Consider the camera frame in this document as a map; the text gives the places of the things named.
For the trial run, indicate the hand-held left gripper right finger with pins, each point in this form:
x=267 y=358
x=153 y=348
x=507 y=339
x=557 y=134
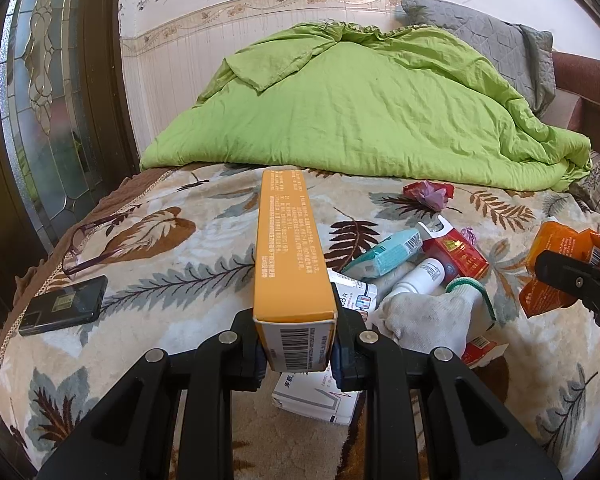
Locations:
x=351 y=346

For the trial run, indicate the white work glove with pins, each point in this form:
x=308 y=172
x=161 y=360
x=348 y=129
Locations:
x=430 y=320

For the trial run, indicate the small red white packet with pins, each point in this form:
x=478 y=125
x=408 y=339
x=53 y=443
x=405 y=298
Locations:
x=482 y=350

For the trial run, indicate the orange snack packet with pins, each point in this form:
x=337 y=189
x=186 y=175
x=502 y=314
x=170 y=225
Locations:
x=555 y=240

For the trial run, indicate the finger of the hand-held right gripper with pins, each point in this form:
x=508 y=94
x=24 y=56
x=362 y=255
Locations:
x=575 y=275

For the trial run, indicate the teal tissue packet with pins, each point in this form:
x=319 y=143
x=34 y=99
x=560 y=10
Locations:
x=385 y=255

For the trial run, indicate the dark wood stained-glass door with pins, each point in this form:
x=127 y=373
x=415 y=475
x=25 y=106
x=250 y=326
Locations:
x=55 y=110

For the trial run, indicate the black smartphone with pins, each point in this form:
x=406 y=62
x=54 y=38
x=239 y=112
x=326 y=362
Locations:
x=62 y=306

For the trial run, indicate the flat white carton box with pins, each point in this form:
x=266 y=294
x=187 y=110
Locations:
x=310 y=400

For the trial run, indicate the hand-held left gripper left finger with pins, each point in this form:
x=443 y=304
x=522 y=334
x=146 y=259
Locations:
x=244 y=341

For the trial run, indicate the leaf-printed blanket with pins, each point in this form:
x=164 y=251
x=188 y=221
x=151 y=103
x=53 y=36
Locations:
x=180 y=240

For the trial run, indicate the eyeglasses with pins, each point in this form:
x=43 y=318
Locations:
x=75 y=252

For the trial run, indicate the grey quilted pillow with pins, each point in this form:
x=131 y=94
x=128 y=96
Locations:
x=485 y=40

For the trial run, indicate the white dental floss pick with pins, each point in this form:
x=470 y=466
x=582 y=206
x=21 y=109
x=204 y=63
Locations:
x=437 y=230

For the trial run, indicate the brown padded headboard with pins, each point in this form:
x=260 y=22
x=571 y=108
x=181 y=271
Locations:
x=585 y=85

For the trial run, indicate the small white medicine box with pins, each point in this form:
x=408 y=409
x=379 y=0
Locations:
x=355 y=297

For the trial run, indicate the long orange carton box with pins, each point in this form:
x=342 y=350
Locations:
x=287 y=240

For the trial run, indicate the red cigarette box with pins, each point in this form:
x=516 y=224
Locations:
x=457 y=257

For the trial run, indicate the green quilt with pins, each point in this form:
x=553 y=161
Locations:
x=360 y=105

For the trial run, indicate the white plastic bottle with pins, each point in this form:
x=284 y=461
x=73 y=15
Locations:
x=422 y=277

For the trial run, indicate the red purple wrapper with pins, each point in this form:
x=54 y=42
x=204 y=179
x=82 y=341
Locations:
x=427 y=194

